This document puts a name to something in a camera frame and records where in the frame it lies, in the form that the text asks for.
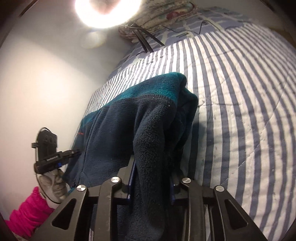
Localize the folded floral quilt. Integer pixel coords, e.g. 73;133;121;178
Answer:
130;1;199;33

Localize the blue teal fleece jacket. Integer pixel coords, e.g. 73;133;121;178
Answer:
63;72;198;240

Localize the black tripod stand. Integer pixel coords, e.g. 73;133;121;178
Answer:
120;22;165;53

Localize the left hand beige glove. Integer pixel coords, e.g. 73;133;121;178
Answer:
36;169;68;208

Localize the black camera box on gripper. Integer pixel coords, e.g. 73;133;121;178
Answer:
31;127;57;162

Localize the bright ring light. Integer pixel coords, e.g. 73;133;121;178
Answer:
74;1;142;29

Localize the black power cable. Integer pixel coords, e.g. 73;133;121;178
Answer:
162;20;209;35

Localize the blue white striped quilt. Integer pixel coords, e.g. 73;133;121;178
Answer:
86;23;295;240

